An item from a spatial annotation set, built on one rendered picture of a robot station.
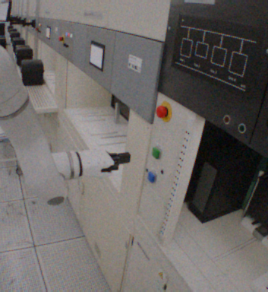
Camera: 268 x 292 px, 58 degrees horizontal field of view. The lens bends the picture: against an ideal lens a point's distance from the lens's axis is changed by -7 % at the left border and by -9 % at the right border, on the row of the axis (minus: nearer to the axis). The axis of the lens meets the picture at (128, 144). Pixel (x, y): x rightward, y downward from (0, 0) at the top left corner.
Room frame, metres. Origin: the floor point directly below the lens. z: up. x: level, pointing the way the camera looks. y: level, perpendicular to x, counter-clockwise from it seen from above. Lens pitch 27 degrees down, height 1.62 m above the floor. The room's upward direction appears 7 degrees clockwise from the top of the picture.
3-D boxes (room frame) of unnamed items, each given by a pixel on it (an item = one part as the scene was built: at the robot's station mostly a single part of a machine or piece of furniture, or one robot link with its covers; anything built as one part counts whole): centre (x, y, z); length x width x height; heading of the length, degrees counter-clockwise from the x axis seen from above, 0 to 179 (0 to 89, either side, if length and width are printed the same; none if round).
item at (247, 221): (0.80, -0.69, 0.89); 0.22 x 0.21 x 0.04; 119
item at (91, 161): (0.68, 0.10, 1.20); 0.11 x 0.10 x 0.07; 119
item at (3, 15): (3.25, 1.62, 1.59); 0.50 x 0.41 x 0.36; 119
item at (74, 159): (0.65, 0.16, 1.20); 0.09 x 0.03 x 0.08; 29
